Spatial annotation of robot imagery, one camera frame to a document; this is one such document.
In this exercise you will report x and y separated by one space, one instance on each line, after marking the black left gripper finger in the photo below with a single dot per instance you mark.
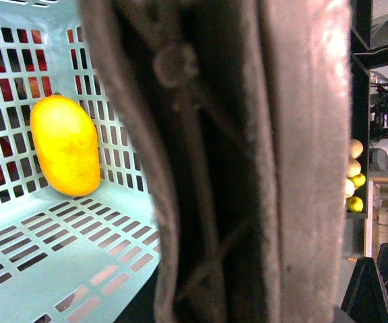
366 297

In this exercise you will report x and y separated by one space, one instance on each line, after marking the light blue plastic basket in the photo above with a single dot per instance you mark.
63 258

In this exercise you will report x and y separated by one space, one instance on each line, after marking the yellow mango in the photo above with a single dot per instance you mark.
66 144

